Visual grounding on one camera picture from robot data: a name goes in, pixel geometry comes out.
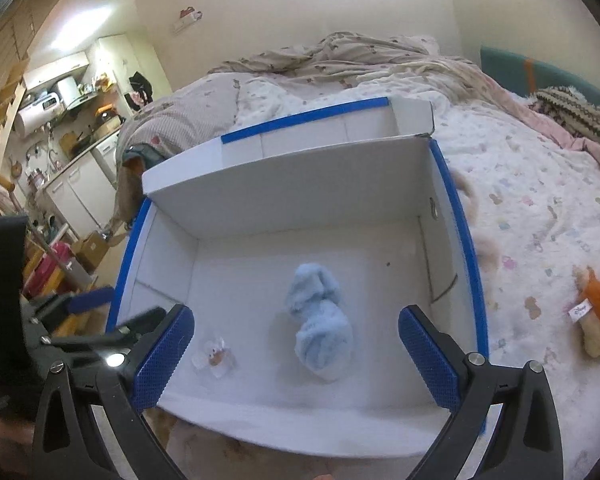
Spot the light blue fluffy sock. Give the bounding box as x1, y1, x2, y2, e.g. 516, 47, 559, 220
286, 262, 354, 382

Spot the person's left hand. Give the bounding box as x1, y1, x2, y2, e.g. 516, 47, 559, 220
0, 418, 34, 479

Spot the orange and cream plush toy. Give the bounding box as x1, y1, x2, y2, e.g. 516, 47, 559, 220
568, 266, 600, 359

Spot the white patterned bed quilt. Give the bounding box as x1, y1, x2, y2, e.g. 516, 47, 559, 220
144, 34, 600, 480

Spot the clear plastic bag with trinkets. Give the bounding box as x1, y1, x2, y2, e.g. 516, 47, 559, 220
192, 337, 235, 379

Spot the beige crumpled duvet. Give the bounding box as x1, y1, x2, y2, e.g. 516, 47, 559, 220
114, 32, 464, 223

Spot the cardboard box on floor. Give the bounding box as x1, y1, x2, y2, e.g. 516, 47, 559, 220
71, 231, 109, 273

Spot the teal cushion with orange stripe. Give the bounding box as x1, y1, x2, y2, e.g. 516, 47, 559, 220
480, 46, 600, 105

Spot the white and blue cardboard box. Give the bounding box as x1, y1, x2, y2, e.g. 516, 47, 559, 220
109, 98, 488, 458

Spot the striped knitted blanket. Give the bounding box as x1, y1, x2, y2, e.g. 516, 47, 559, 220
529, 87, 600, 144

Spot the white water heater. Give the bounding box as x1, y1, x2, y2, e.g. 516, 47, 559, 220
14, 92, 64, 138

